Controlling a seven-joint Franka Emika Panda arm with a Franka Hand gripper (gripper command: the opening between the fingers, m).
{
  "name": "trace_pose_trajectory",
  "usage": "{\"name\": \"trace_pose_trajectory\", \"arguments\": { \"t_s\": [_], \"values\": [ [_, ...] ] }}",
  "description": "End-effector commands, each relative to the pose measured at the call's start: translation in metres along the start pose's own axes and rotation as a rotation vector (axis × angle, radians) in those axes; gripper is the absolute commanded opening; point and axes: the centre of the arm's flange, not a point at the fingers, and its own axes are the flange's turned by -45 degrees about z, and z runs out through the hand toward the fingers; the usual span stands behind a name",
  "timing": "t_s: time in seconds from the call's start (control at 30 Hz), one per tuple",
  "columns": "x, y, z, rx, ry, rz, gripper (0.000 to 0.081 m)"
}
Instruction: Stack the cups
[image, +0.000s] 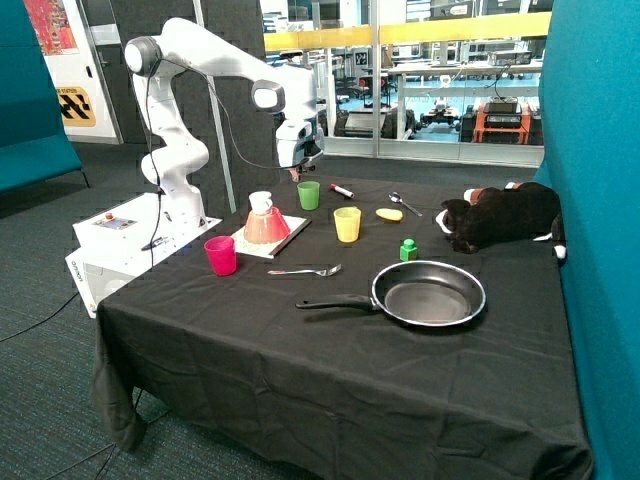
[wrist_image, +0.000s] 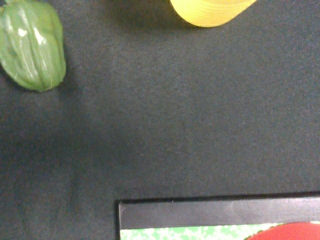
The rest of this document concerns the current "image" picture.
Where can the teal sofa left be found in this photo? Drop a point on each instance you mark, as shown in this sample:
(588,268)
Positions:
(34,145)

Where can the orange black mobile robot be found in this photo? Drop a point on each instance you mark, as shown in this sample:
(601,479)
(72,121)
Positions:
(503,120)

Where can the white small cup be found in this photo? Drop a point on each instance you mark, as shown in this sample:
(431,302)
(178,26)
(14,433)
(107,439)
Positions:
(260,202)

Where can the yellow plastic cup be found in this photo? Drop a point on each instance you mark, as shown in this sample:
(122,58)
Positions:
(347,224)

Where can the red marker pen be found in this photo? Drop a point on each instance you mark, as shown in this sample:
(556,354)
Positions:
(342,191)

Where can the teal partition right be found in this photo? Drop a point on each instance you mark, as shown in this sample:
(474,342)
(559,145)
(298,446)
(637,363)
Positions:
(589,92)

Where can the brown plush dog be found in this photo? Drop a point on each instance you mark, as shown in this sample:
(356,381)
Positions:
(486,216)

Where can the green plastic cup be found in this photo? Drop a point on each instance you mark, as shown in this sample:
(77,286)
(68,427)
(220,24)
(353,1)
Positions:
(309,195)

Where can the metal fork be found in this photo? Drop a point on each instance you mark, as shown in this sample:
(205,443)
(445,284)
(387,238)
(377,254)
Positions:
(322,272)

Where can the pink plastic cup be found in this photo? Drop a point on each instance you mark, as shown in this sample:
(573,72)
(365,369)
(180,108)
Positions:
(221,254)

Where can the red wall poster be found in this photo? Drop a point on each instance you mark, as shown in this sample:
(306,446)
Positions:
(51,24)

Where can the green toy block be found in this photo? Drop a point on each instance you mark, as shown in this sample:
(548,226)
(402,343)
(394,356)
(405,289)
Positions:
(408,250)

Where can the metal spoon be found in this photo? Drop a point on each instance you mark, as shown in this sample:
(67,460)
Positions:
(396,198)

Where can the yellow potato toy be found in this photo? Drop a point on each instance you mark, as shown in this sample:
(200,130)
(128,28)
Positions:
(388,214)

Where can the black tablecloth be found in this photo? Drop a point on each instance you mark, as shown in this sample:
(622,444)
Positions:
(343,393)

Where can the red inverted bowl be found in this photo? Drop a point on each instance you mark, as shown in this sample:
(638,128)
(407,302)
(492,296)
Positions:
(266,229)

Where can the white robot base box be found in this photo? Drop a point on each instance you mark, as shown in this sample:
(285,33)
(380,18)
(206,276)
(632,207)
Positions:
(125,241)

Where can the white rectangular board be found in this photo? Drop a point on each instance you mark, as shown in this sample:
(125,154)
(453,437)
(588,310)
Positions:
(270,251)

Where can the black frying pan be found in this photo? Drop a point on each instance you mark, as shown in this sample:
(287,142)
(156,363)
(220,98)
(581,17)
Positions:
(423,293)

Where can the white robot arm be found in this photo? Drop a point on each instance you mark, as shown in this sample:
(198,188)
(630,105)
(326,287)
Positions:
(289,89)

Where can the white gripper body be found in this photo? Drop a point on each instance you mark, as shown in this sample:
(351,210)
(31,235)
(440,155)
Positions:
(299,142)

